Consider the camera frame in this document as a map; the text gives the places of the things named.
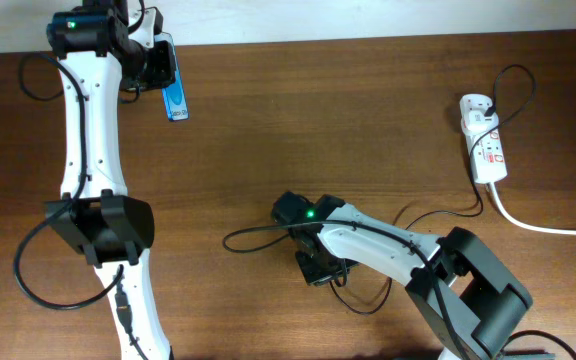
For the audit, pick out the white charger adapter plug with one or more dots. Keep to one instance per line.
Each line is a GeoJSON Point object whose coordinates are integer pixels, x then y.
{"type": "Point", "coordinates": [475, 122]}

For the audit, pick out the white power strip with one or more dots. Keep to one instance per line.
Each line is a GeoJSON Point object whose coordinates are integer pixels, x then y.
{"type": "Point", "coordinates": [487, 160]}

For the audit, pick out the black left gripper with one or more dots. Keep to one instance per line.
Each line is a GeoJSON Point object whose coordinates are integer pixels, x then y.
{"type": "Point", "coordinates": [166, 74]}

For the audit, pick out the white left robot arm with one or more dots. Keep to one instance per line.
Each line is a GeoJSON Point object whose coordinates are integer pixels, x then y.
{"type": "Point", "coordinates": [103, 48]}

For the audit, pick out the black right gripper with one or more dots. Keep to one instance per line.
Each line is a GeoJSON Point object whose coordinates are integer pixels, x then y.
{"type": "Point", "coordinates": [313, 270]}

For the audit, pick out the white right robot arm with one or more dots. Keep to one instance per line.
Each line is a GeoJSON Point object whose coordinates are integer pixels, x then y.
{"type": "Point", "coordinates": [468, 297]}

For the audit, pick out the blue Samsung smartphone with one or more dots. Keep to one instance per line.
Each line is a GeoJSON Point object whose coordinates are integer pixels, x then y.
{"type": "Point", "coordinates": [174, 95]}

